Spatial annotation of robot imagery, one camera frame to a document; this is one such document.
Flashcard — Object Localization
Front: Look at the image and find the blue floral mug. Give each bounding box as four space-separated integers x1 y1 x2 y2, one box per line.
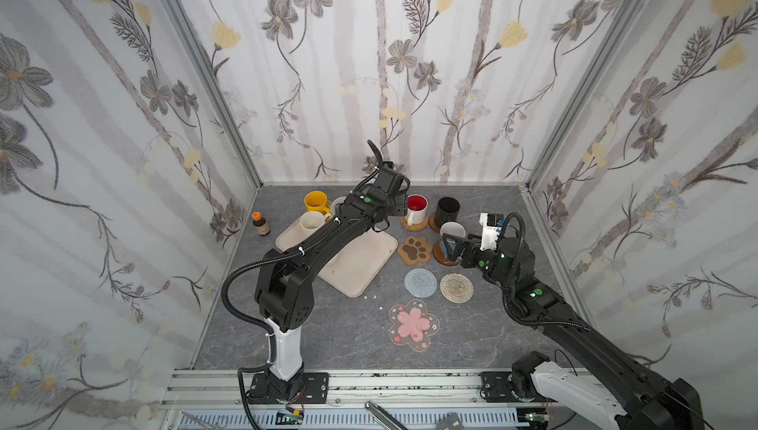
439 222 467 250

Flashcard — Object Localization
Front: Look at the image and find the black mug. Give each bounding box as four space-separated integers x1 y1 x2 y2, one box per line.
434 196 461 227

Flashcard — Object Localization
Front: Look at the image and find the white mug red inside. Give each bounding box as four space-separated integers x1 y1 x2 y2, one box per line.
405 194 428 224

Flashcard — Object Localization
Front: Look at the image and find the lavender mug white inside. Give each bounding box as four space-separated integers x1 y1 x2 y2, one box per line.
331 196 347 216

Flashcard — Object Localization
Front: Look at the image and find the woven rattan round coaster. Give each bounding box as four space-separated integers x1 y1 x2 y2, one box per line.
401 217 430 232

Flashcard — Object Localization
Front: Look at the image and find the cork paw print coaster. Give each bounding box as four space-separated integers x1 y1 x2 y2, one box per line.
396 237 432 266

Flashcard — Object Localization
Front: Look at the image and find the grey round coaster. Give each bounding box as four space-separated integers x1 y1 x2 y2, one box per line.
404 268 437 299

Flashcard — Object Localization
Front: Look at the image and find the yellow mug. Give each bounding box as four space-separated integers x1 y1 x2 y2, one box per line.
304 191 333 216

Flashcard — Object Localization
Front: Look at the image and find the white mug with handle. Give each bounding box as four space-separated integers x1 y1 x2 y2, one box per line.
298 211 333 238

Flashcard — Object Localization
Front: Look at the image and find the beige serving tray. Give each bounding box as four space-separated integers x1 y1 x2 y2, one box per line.
275 216 399 299

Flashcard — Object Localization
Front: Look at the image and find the pink flower coaster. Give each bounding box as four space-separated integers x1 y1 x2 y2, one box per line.
388 299 441 353

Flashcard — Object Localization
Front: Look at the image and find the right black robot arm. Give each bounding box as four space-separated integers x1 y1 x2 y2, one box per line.
442 234 708 429

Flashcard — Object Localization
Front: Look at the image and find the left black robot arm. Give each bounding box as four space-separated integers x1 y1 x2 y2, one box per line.
220 161 411 402

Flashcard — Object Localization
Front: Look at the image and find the small brown bottle orange cap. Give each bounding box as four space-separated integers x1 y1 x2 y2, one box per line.
251 211 270 237

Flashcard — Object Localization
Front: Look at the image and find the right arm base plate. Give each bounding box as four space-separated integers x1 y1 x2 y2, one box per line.
480 371 551 404

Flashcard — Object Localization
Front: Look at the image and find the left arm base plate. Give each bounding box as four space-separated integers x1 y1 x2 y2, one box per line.
243 371 330 406

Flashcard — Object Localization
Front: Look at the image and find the aluminium frame rail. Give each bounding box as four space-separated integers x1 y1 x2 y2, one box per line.
159 369 647 430

